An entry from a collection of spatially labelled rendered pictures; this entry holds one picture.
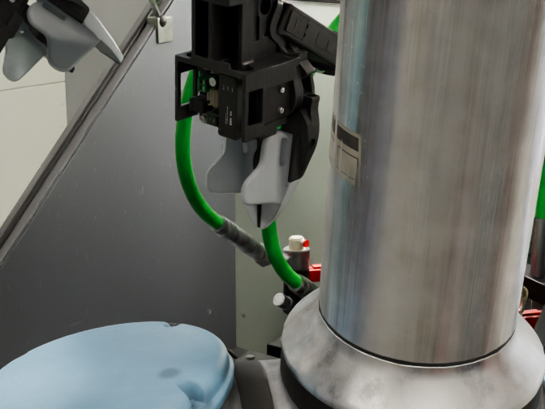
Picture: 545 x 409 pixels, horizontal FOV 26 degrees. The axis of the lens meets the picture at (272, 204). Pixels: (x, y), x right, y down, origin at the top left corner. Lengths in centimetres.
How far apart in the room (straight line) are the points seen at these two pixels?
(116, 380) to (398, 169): 16
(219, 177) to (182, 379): 45
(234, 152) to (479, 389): 48
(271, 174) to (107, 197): 57
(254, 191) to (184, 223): 68
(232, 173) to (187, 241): 66
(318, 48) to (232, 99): 10
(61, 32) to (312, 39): 23
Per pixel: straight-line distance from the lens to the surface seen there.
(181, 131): 108
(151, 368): 52
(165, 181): 154
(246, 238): 117
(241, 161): 94
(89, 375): 52
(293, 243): 124
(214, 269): 165
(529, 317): 115
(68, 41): 102
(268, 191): 92
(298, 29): 90
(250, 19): 86
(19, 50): 109
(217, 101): 88
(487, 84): 43
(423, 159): 44
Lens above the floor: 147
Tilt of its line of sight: 15 degrees down
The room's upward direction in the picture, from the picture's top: straight up
